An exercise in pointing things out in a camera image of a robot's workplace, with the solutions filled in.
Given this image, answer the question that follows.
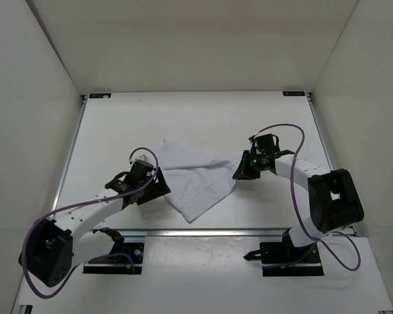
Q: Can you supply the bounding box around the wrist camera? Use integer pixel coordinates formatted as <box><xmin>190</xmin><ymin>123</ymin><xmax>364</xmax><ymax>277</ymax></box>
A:
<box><xmin>249</xmin><ymin>133</ymin><xmax>280</xmax><ymax>155</ymax></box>
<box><xmin>129</xmin><ymin>154</ymin><xmax>151</xmax><ymax>165</ymax></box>

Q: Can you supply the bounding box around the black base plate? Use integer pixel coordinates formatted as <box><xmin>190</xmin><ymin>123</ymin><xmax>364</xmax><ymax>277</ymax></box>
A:
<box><xmin>243</xmin><ymin>242</ymin><xmax>324</xmax><ymax>277</ymax></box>
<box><xmin>83</xmin><ymin>237</ymin><xmax>145</xmax><ymax>275</ymax></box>

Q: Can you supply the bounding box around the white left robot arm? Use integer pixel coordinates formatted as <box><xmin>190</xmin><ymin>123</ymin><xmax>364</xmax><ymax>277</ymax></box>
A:
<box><xmin>19</xmin><ymin>160</ymin><xmax>171</xmax><ymax>287</ymax></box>

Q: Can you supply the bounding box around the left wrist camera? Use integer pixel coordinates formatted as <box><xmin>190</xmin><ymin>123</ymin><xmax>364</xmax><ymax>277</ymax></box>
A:
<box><xmin>129</xmin><ymin>154</ymin><xmax>151</xmax><ymax>165</ymax></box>

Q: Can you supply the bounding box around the blue label corner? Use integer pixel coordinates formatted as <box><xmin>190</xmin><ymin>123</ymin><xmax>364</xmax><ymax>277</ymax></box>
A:
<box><xmin>282</xmin><ymin>91</ymin><xmax>305</xmax><ymax>97</ymax></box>
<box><xmin>88</xmin><ymin>93</ymin><xmax>111</xmax><ymax>99</ymax></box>

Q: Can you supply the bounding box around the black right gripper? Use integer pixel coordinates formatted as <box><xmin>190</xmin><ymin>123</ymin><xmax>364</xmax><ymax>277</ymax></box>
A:
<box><xmin>233</xmin><ymin>150</ymin><xmax>265</xmax><ymax>181</ymax></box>

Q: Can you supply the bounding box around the blue label right corner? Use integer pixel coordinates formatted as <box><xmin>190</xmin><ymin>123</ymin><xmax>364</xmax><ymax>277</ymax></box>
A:
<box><xmin>282</xmin><ymin>91</ymin><xmax>305</xmax><ymax>97</ymax></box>

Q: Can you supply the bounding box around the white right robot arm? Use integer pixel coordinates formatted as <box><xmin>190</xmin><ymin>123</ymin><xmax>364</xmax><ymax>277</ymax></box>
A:
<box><xmin>233</xmin><ymin>147</ymin><xmax>364</xmax><ymax>262</ymax></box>

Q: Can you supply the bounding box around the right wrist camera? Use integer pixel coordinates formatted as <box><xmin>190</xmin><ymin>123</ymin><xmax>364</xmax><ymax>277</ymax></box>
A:
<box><xmin>249</xmin><ymin>133</ymin><xmax>280</xmax><ymax>155</ymax></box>

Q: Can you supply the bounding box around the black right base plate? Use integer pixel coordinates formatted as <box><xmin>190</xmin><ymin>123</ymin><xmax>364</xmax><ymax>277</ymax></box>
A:
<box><xmin>243</xmin><ymin>242</ymin><xmax>324</xmax><ymax>277</ymax></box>

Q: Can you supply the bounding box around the blue label left corner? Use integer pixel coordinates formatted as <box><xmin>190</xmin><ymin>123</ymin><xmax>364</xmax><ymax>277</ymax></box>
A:
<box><xmin>88</xmin><ymin>93</ymin><xmax>111</xmax><ymax>99</ymax></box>

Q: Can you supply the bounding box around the white skirt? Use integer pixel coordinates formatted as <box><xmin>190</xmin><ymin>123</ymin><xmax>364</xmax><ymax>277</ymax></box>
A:
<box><xmin>157</xmin><ymin>139</ymin><xmax>236</xmax><ymax>223</ymax></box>

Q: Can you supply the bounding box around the front aluminium rail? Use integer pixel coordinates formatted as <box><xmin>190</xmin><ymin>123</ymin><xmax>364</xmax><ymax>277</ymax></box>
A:
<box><xmin>115</xmin><ymin>228</ymin><xmax>286</xmax><ymax>237</ymax></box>

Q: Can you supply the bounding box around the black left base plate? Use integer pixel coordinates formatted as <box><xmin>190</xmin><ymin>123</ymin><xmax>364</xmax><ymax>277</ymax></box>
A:
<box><xmin>83</xmin><ymin>237</ymin><xmax>145</xmax><ymax>275</ymax></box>

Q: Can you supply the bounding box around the aluminium table edge rail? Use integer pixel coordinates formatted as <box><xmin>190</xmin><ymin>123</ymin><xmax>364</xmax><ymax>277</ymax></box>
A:
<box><xmin>307</xmin><ymin>93</ymin><xmax>364</xmax><ymax>234</ymax></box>

